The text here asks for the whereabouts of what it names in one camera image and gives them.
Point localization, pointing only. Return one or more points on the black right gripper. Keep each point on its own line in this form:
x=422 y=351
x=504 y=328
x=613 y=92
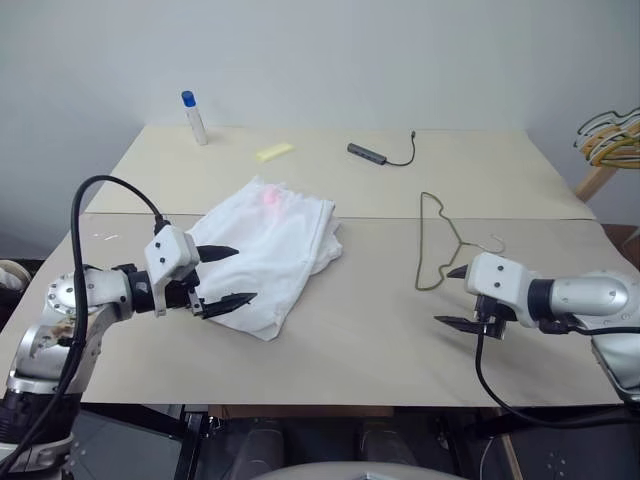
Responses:
x=492 y=316

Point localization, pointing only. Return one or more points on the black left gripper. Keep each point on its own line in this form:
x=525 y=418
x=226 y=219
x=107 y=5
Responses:
x=179 y=297

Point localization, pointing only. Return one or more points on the white cloth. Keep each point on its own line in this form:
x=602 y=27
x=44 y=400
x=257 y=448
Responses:
x=260 y=260

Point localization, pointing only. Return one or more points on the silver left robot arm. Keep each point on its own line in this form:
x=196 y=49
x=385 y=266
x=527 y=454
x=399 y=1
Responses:
x=60 y=300

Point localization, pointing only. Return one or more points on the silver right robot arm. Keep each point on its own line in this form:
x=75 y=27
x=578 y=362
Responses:
x=590 y=297

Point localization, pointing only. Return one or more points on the small white scrap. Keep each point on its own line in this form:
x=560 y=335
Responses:
x=110 y=236

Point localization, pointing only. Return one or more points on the white tube with blue cap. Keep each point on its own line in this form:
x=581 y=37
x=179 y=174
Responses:
x=196 y=122

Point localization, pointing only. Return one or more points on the grey robot torso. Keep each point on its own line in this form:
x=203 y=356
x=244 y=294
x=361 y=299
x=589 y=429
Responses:
x=360 y=472

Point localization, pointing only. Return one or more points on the beige rounded object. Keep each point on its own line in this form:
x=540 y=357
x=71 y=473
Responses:
x=12 y=280

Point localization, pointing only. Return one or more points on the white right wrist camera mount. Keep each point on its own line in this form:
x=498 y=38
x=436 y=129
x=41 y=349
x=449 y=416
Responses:
x=495 y=280

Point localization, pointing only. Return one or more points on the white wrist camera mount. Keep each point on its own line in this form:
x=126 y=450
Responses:
x=495 y=280
x=167 y=255

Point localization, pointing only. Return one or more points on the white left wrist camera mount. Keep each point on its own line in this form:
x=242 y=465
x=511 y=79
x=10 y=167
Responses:
x=167 y=255

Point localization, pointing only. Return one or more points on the black table frame post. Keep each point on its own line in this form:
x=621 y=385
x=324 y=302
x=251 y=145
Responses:
x=192 y=445

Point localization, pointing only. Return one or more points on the wooden rack post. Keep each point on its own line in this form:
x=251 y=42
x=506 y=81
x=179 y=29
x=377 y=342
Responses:
x=595 y=182

